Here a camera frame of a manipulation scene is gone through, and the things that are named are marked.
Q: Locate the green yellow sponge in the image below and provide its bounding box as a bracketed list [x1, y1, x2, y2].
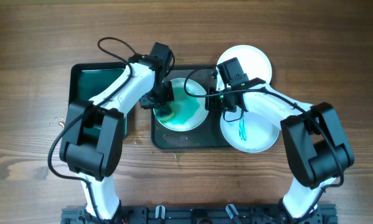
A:
[155, 106, 176, 122]

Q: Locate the white plate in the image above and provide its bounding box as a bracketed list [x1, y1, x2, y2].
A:
[217, 45, 273, 89]
[153, 78, 209, 132]
[220, 108, 280, 153]

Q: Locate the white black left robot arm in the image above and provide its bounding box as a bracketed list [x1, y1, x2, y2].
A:
[51, 50, 174, 223]

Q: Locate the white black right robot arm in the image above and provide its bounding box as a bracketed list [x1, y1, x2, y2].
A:
[204, 78, 354, 223]

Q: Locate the dark grey serving tray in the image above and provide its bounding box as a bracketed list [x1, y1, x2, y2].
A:
[151, 65, 232, 152]

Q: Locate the black water tub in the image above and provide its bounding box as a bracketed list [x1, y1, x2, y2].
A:
[68, 62, 128, 139]

